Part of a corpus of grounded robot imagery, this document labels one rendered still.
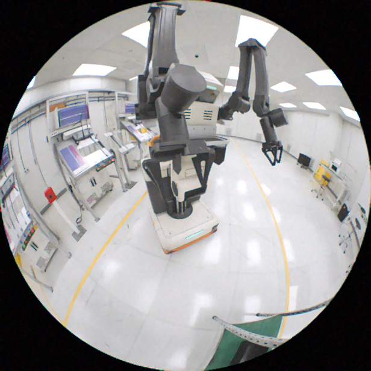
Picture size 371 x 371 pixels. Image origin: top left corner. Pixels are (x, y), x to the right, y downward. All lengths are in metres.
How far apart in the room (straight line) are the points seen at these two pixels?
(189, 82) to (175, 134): 0.09
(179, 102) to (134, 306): 1.30
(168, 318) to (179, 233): 0.81
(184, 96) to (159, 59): 0.14
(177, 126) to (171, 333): 1.29
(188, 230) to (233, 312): 0.91
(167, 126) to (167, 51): 0.19
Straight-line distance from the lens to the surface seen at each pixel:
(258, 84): 0.59
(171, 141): 0.18
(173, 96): 0.18
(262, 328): 1.00
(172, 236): 0.98
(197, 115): 0.55
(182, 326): 1.19
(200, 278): 1.15
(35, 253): 2.09
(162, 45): 0.32
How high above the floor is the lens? 1.13
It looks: 35 degrees down
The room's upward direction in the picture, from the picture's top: straight up
